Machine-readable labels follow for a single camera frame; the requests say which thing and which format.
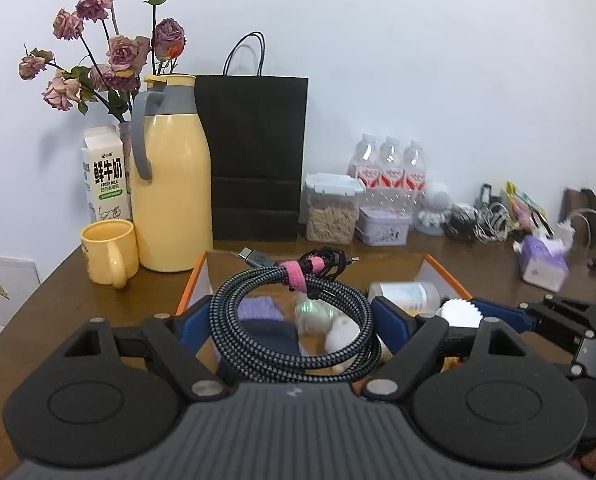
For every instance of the purple tissue pack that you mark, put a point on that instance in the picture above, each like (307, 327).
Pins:
(543, 262)

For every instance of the dark blue pouch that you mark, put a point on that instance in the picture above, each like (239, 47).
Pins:
(273, 337)

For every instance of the yellow mug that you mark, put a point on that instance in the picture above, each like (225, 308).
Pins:
(102, 255)

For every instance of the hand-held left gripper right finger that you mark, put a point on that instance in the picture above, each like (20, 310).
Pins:
(393, 321)

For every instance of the white astronaut figurine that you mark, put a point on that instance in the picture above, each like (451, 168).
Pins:
(435, 205)

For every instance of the dried pink rose bouquet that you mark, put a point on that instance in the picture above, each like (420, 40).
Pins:
(122, 55)

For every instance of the glass flower vase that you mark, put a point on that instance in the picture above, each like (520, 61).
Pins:
(125, 140)

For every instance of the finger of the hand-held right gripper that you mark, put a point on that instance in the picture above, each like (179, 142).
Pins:
(500, 313)

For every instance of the white milk carton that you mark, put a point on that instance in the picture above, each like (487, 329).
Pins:
(105, 180)

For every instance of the yellow thermos jug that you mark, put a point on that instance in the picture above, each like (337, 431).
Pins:
(172, 200)

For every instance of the black paper bag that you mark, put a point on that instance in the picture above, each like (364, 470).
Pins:
(258, 160)

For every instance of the green and white ball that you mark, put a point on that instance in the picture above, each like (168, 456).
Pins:
(313, 310)

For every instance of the purple tin box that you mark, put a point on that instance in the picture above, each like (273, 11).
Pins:
(383, 227)

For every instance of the white yarn ball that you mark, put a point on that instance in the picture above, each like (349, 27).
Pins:
(343, 334)

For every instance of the clear cereal container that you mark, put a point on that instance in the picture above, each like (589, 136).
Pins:
(330, 220)

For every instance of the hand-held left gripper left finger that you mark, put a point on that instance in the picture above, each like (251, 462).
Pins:
(192, 330)

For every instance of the colourful packet bundle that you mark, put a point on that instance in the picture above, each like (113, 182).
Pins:
(520, 205)

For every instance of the red cardboard box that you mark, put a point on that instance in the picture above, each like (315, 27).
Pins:
(388, 266)

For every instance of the purple cloth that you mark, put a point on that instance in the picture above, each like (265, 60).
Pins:
(265, 308)

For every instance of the brown paper bag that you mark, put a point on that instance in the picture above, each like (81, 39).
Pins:
(585, 205)

